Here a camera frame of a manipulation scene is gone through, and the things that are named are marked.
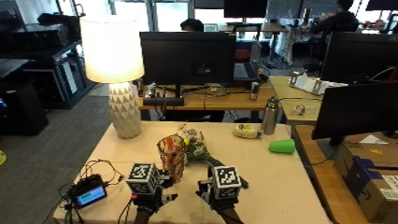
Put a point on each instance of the person's left hand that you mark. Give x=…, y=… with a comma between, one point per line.
x=150, y=199

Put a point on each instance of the person's right hand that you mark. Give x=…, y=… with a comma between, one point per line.
x=220, y=202

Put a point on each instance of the amber patterned glass vase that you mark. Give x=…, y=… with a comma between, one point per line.
x=172, y=155

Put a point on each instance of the flower bouquet with green stems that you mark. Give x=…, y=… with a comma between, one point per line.
x=196, y=146

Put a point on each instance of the white marker cube right glove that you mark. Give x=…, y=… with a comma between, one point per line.
x=227, y=183

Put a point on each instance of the white marker cube glove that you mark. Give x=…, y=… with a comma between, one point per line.
x=143, y=179
x=227, y=183

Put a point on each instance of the white marker cube left glove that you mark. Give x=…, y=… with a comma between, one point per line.
x=143, y=179

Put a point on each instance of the small black device blue screen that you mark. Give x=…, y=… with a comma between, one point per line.
x=90, y=194

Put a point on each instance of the green plastic cup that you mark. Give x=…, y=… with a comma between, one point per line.
x=283, y=146

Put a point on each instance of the steel water bottle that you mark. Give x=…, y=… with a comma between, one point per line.
x=271, y=118

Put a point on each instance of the black soundbar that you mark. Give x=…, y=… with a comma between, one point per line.
x=164, y=101

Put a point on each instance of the dark wooden desk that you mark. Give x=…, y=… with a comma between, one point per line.
x=319, y=180

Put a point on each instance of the clear crumpled wrapper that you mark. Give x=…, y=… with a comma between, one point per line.
x=300, y=109

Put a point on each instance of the light wooden side desk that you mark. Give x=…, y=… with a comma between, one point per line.
x=299, y=99

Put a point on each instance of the black laptop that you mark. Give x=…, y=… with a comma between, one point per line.
x=247, y=71

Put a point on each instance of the white stand with paper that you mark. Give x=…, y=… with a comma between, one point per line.
x=309, y=83

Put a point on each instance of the black monitor with stand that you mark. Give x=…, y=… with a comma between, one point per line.
x=187, y=57

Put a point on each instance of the cardboard box blue tape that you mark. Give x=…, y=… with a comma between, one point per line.
x=373, y=180

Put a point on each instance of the black monitor on wooden desk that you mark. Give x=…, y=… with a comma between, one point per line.
x=356, y=110

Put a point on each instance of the black floor speaker box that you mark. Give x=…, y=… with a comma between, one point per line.
x=21, y=109

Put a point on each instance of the black storage cabinet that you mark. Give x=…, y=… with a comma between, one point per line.
x=54, y=77

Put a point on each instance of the white table lamp textured base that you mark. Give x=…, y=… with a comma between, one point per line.
x=112, y=49

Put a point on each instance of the large black monitor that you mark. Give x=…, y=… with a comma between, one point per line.
x=359, y=57

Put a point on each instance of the black background monitor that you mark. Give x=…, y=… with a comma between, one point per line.
x=246, y=8

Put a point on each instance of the black printer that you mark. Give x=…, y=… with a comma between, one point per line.
x=39, y=34

